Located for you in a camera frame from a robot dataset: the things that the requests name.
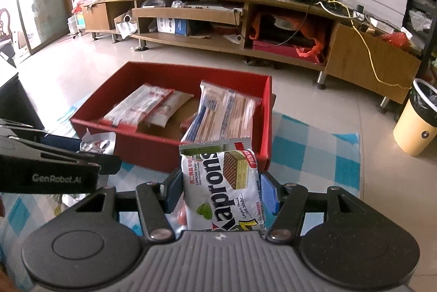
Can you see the silver foil snack packet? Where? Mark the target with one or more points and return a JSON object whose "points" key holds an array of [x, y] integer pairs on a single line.
{"points": [[100, 143]]}

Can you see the blue orange striped packet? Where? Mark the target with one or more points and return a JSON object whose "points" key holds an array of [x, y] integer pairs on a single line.
{"points": [[222, 114]]}

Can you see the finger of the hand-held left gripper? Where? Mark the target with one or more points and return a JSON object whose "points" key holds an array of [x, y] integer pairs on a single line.
{"points": [[105, 165], [61, 142]]}

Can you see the wooden TV stand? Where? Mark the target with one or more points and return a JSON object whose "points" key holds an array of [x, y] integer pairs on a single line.
{"points": [[368, 56]]}

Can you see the open cardboard box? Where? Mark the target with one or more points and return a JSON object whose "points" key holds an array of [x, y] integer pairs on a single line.
{"points": [[124, 25]]}

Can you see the metal pot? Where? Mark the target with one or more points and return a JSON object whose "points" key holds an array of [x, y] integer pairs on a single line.
{"points": [[283, 22]]}

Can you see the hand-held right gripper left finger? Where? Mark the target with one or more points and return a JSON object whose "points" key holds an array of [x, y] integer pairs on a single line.
{"points": [[172, 190]]}

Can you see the black cabinet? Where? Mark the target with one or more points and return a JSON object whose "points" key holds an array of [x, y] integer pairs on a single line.
{"points": [[17, 100]]}

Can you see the flat red box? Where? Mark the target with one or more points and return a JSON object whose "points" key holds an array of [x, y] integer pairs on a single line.
{"points": [[276, 51]]}

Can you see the blue checkered tablecloth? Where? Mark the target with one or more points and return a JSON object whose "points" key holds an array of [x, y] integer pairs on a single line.
{"points": [[307, 155]]}

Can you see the carved wooden chair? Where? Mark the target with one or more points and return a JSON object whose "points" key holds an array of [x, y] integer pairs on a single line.
{"points": [[5, 25]]}

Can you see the white red snack packet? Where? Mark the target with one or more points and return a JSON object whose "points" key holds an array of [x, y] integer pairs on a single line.
{"points": [[143, 104]]}

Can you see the white wafer packet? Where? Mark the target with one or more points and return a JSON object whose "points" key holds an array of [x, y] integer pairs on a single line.
{"points": [[218, 182]]}

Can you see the orange plastic bag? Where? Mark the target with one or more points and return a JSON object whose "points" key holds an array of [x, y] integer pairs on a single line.
{"points": [[307, 39]]}

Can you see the blue printed box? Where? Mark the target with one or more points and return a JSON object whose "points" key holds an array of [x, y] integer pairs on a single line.
{"points": [[174, 26]]}

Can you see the yellow trash bin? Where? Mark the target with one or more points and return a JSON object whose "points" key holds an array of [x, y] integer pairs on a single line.
{"points": [[413, 121]]}

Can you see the small plastic drawer cart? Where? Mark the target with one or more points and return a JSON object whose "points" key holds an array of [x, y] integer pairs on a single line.
{"points": [[75, 24]]}

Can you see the red plastic bag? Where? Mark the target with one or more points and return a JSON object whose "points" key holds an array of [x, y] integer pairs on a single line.
{"points": [[396, 39]]}

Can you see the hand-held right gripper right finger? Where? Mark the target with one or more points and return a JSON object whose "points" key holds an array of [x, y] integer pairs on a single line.
{"points": [[269, 193]]}

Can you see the red cardboard box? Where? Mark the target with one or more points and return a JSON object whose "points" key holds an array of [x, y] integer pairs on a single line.
{"points": [[136, 148]]}

